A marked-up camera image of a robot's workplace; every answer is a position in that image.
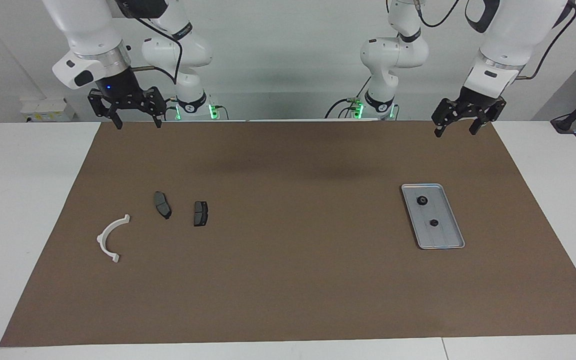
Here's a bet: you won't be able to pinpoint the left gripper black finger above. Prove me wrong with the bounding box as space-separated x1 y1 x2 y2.
469 102 506 136
431 97 469 138

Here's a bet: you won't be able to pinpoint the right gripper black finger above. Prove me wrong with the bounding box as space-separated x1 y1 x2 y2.
138 87 166 128
88 90 123 130

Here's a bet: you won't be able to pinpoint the rectangular silver metal tray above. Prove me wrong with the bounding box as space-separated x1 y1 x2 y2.
401 183 466 250

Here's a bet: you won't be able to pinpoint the dark grey curved brake pad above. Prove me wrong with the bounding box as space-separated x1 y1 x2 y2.
153 191 172 220

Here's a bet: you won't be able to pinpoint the dark grey rectangular brake pad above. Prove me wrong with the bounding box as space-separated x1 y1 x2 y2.
193 200 210 227

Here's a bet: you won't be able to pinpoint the brown table mat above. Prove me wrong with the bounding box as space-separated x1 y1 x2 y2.
0 120 576 347

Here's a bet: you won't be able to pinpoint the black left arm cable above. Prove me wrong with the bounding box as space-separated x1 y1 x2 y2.
415 0 576 81

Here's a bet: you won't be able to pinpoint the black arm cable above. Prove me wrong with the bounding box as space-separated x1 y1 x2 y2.
115 0 184 85
415 0 576 81

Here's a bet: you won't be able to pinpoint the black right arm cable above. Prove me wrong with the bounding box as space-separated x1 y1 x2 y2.
115 0 184 85

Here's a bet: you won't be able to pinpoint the black left base cables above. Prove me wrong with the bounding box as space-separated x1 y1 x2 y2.
324 75 371 119

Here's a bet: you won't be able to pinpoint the white curved plastic bracket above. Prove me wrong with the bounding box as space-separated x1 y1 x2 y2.
96 214 131 264

